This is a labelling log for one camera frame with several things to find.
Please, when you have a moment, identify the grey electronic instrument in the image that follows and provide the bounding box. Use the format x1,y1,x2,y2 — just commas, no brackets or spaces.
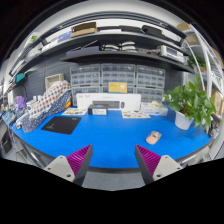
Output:
158,45,184,63

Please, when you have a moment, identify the black mouse pad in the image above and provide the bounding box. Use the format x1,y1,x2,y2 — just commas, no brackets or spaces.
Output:
42,116,81,134

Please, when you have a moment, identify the right drawer organizer cabinet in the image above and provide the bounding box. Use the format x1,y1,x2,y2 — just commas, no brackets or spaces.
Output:
136,65,165,102

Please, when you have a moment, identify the green potted plant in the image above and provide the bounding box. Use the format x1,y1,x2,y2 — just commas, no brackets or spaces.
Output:
164,74,215,133

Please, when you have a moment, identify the left drawer organizer cabinet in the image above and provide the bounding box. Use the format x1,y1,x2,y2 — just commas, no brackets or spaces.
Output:
70,64,100,94

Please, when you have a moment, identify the white wire basket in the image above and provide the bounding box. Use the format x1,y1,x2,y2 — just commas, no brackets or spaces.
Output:
45,73,64,90

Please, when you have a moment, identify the clear plastic container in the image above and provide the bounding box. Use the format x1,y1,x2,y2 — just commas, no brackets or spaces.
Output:
140,101,168,116

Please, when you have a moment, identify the purple object on left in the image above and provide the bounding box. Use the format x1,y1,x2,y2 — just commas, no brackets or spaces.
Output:
14,96,26,110

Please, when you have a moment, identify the pink computer mouse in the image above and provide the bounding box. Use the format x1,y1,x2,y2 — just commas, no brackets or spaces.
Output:
146,131,162,145

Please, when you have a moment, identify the middle drawer organizer cabinet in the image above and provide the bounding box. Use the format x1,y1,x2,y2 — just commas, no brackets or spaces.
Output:
101,63,135,93

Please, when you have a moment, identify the drawer organizer cabinet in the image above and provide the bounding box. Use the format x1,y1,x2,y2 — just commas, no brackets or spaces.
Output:
70,64,100,94
101,63,135,93
136,65,165,102

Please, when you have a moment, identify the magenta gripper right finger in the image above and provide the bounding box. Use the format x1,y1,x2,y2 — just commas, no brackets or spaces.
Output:
134,144,184,185

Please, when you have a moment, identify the white keyboard box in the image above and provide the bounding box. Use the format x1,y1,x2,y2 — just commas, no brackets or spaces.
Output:
76,93,141,111

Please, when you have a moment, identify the yellow label card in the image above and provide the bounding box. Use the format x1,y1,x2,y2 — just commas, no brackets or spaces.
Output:
108,82,127,93

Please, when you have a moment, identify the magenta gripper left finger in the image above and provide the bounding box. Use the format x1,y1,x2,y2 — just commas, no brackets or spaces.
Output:
44,144,94,187

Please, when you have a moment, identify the patterned fabric bag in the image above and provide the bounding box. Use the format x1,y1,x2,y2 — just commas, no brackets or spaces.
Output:
21,80,71,133

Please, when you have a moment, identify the colourful picture card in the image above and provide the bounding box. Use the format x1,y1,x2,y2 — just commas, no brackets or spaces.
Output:
122,111,151,119
62,108,87,116

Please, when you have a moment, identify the colourful picture card right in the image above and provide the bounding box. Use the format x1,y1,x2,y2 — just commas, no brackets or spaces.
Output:
122,111,151,119

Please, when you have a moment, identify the small black white box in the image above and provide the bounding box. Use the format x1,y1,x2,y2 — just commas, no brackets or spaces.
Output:
88,104,107,115

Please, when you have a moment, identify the dark wall shelf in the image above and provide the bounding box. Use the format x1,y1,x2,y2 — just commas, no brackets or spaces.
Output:
61,47,194,73

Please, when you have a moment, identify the white plant pot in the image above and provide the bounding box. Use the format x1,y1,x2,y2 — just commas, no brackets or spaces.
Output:
175,112,193,130

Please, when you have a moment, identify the colourful picture card left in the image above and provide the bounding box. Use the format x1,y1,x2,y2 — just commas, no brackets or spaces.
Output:
62,108,87,116

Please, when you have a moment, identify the cardboard box on shelf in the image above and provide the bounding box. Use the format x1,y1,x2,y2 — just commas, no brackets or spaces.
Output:
70,22,97,38

